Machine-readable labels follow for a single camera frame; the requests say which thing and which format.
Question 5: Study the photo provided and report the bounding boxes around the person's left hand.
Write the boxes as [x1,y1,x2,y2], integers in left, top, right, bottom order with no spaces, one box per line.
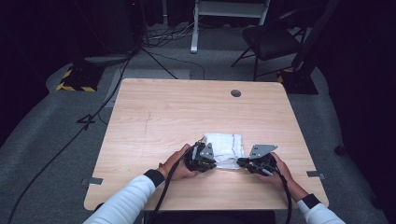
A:
[156,143,201,182]

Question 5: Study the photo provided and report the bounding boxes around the slanted black stand pole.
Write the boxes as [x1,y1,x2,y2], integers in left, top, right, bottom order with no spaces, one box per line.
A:
[290,0,341,71]

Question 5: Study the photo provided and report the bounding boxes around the grey tape strip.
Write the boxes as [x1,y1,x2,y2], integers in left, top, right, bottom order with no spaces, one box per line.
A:
[81,176,104,187]
[306,170,328,181]

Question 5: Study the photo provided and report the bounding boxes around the small black floor object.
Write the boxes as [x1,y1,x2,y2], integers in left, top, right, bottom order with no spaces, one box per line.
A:
[333,143,347,157]

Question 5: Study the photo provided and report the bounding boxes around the black yellow striped base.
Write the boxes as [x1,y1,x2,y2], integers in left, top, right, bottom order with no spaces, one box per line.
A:
[55,63,106,93]
[276,66,319,95]

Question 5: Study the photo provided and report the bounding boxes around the long black floor cable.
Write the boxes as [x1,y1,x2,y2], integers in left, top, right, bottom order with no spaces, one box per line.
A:
[6,55,134,224]

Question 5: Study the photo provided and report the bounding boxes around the thin black floor cable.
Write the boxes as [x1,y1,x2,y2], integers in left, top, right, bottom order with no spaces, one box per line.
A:
[146,49,206,81]

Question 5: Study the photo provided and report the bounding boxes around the right hand-held gripper black cable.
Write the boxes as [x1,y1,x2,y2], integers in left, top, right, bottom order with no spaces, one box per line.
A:
[273,166,294,224]

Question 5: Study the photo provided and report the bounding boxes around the hand-held gripper black cable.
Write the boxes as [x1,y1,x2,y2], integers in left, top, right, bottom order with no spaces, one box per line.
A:
[273,166,294,224]
[146,136,206,224]

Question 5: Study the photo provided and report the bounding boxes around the bundle of floor cables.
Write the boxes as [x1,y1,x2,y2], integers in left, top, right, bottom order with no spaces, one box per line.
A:
[143,21,202,49]

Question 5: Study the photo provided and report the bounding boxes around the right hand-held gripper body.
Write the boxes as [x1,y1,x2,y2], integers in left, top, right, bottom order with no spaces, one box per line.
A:
[247,144,279,177]

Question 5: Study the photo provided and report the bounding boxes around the person's right hand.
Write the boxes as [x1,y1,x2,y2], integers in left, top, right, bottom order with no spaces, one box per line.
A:
[254,151,296,192]

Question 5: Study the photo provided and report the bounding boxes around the large dark equipment stand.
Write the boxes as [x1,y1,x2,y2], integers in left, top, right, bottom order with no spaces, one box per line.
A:
[70,0,145,68]

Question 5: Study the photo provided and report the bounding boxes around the white towel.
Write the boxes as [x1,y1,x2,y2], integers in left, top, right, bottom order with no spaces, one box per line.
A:
[203,133,247,171]

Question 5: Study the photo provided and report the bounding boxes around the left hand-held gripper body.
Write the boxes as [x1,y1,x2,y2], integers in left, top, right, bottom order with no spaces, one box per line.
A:
[184,141,217,173]

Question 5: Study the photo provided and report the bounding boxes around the white metal desk frame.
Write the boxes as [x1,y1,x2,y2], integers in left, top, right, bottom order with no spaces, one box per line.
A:
[190,0,271,54]

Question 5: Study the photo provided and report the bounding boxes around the black folding chair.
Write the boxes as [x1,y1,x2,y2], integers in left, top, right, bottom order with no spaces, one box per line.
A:
[231,7,316,82]

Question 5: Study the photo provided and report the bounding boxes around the left hand-held gripper black cable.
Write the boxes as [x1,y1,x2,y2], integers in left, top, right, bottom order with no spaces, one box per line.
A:
[146,136,206,224]

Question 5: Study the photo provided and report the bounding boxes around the person's dark pants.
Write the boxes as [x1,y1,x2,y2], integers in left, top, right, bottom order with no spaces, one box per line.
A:
[92,202,276,224]

